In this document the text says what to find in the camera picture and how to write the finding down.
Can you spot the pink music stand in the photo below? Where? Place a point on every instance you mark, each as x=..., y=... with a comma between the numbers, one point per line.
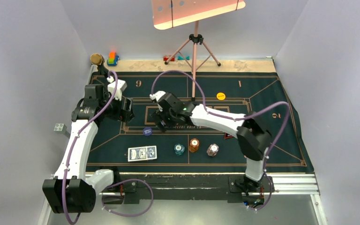
x=169, y=14

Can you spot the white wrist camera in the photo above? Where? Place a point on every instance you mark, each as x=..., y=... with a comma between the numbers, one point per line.
x=116, y=87
x=155, y=97

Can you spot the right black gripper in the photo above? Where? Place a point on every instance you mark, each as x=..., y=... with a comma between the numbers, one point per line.
x=159, y=116

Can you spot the blue playing card deck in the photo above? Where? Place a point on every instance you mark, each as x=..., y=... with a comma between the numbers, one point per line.
x=143, y=153

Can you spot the red triangular dealer button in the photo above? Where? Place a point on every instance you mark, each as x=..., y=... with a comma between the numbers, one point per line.
x=227, y=136

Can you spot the dark green poker mat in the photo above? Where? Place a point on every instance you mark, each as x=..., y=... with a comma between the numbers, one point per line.
x=245, y=92

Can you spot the blue small blind button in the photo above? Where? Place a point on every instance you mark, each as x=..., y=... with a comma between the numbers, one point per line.
x=147, y=131

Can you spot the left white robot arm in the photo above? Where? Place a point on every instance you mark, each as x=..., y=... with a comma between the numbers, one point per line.
x=70, y=190

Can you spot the grey lego block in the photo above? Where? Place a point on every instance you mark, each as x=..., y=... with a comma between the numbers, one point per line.
x=61, y=128

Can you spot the red toy block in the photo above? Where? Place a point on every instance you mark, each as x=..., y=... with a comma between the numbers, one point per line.
x=167, y=57

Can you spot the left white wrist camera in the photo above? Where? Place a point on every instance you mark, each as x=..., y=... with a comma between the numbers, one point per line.
x=116, y=87

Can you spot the colourful toy block stack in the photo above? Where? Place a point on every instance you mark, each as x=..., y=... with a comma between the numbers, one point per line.
x=113, y=59

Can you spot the orange poker chip stack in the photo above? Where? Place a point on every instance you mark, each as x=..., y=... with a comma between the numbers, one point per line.
x=193, y=145

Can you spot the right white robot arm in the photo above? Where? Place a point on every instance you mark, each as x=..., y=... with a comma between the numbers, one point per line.
x=252, y=134

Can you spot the gold round knob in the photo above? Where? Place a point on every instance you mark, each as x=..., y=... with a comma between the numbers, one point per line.
x=96, y=59

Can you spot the pink poker chip stack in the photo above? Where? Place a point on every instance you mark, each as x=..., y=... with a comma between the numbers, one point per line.
x=212, y=150

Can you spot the green poker chip stack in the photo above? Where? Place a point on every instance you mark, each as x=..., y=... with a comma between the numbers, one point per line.
x=179, y=149

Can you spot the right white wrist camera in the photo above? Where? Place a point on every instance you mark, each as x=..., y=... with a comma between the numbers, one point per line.
x=155, y=97

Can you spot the yellow big blind button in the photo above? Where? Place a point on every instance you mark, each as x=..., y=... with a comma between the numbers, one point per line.
x=221, y=96

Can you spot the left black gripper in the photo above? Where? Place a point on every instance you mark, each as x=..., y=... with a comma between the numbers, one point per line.
x=124, y=115

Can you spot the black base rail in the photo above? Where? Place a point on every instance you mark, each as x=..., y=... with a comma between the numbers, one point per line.
x=230, y=187

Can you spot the teal toy block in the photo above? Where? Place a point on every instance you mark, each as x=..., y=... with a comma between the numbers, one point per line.
x=183, y=58

